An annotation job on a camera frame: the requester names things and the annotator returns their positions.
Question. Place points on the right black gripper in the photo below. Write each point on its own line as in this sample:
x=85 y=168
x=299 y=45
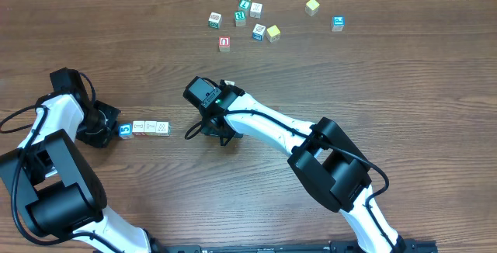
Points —
x=210 y=130

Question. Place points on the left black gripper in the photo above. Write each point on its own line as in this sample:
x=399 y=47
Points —
x=102 y=140

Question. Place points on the blue number five block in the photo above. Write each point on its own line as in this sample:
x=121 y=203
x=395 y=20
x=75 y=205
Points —
x=125 y=131

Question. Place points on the white red edged block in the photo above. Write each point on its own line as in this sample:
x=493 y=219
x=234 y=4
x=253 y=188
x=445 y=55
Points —
x=138 y=128

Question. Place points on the white blue edged block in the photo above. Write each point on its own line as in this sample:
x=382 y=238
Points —
x=150 y=127

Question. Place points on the white zigzag picture block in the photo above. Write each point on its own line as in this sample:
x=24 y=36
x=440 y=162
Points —
x=162 y=129

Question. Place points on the red letter U block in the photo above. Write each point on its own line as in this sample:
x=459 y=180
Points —
x=224 y=43

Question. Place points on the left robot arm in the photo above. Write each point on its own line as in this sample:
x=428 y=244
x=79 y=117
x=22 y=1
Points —
x=55 y=195

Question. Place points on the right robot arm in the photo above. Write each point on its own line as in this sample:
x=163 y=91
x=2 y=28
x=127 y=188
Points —
x=327 y=163

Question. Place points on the lone white picture block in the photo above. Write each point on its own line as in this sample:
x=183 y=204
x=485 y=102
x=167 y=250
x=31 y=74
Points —
x=229 y=82

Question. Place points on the blue edged picture block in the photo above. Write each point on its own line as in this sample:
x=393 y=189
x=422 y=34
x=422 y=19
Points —
x=258 y=32

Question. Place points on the green letter B block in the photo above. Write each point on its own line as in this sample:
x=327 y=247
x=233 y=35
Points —
x=215 y=20

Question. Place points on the yellow block near cluster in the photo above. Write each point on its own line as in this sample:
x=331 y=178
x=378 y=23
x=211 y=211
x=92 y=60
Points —
x=273 y=33

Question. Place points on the teal letter R block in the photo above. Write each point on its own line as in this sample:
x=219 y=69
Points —
x=240 y=18

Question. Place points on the white patterned wooden block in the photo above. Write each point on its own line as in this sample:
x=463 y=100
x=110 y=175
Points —
x=255 y=10

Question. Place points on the teal letter L block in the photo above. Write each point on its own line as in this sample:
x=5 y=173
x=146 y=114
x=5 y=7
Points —
x=244 y=5

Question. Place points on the far yellow wooden block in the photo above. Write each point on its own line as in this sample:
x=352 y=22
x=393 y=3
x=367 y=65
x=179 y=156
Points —
x=312 y=7

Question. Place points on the blue letter P block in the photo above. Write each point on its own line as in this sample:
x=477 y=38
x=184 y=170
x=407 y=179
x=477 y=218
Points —
x=338 y=23

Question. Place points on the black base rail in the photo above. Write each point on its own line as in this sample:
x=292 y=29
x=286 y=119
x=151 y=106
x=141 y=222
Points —
x=330 y=247

